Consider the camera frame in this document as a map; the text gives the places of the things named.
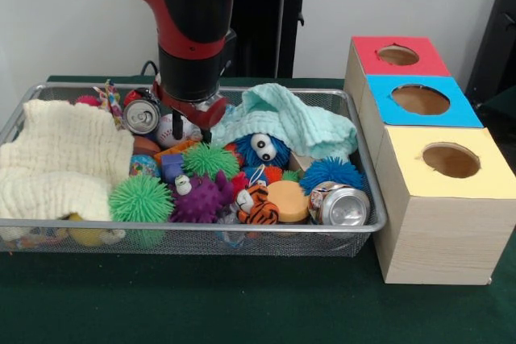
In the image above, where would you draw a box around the blue spiky ball with eyes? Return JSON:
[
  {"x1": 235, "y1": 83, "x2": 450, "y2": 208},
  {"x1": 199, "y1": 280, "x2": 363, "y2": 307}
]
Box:
[{"x1": 233, "y1": 132, "x2": 291, "y2": 170}]

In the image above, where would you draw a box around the crushed silver drink can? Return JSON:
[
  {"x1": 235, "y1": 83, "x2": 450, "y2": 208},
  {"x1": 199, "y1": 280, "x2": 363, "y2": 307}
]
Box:
[{"x1": 308, "y1": 181, "x2": 371, "y2": 227}]

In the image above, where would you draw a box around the green spiky toy with eyes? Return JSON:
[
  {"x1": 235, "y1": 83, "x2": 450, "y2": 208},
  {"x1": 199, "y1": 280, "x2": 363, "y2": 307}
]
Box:
[{"x1": 181, "y1": 142, "x2": 241, "y2": 180}]

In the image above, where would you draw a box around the red and silver drink can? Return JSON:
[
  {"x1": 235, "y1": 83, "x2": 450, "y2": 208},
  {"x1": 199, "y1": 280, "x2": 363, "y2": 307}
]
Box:
[{"x1": 123, "y1": 89, "x2": 161, "y2": 135}]

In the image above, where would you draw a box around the black cable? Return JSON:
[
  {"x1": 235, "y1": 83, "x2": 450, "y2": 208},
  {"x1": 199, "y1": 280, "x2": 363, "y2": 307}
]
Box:
[{"x1": 139, "y1": 60, "x2": 160, "y2": 77}]

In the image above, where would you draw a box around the blue spiky rubber ball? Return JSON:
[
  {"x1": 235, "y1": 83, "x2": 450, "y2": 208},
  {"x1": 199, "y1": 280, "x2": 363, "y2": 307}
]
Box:
[{"x1": 300, "y1": 157, "x2": 366, "y2": 196}]

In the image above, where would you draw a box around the wooden box with three holes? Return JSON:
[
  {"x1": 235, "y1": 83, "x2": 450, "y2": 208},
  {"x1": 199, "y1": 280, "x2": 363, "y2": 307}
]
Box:
[{"x1": 344, "y1": 35, "x2": 516, "y2": 285}]

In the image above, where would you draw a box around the tiger plush toy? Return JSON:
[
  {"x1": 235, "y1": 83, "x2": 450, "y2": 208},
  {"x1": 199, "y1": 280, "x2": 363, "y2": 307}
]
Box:
[{"x1": 235, "y1": 183, "x2": 280, "y2": 226}]

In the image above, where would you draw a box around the green spiky rubber ball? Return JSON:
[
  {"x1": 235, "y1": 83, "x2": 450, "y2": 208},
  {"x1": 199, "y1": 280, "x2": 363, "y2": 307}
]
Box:
[{"x1": 108, "y1": 174, "x2": 175, "y2": 224}]

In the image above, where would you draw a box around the purple spiky toy with eyes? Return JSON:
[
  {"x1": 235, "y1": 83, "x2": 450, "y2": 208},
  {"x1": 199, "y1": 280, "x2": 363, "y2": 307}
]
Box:
[{"x1": 168, "y1": 170, "x2": 235, "y2": 224}]

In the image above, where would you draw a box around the dark green table cloth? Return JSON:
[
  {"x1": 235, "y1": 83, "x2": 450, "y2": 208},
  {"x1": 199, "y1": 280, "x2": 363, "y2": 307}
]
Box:
[{"x1": 0, "y1": 73, "x2": 516, "y2": 344}]

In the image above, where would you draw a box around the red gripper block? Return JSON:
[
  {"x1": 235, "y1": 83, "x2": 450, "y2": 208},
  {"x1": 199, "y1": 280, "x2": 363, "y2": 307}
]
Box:
[{"x1": 152, "y1": 81, "x2": 229, "y2": 144}]

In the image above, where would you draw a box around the cream waffle cloth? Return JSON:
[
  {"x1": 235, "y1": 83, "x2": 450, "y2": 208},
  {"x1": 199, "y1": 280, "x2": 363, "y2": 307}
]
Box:
[{"x1": 0, "y1": 98, "x2": 136, "y2": 222}]

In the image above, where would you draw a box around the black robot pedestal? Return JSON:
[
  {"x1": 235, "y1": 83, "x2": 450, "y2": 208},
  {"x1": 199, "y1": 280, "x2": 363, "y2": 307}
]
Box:
[{"x1": 225, "y1": 0, "x2": 326, "y2": 78}]

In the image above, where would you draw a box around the black stand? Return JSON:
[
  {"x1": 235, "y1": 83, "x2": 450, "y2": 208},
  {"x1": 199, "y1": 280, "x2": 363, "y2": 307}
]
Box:
[{"x1": 465, "y1": 0, "x2": 516, "y2": 110}]

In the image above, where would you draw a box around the light blue waffle cloth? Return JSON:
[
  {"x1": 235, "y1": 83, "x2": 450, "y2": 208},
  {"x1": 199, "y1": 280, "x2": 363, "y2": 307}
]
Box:
[{"x1": 211, "y1": 82, "x2": 360, "y2": 160}]

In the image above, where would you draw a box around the shallow wire mesh bin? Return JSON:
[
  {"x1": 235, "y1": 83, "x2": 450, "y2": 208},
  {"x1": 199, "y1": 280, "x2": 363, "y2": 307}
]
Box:
[{"x1": 0, "y1": 82, "x2": 389, "y2": 259}]

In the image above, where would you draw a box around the white baseball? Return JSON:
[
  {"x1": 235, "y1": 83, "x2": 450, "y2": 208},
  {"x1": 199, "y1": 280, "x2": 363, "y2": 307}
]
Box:
[{"x1": 156, "y1": 114, "x2": 194, "y2": 147}]

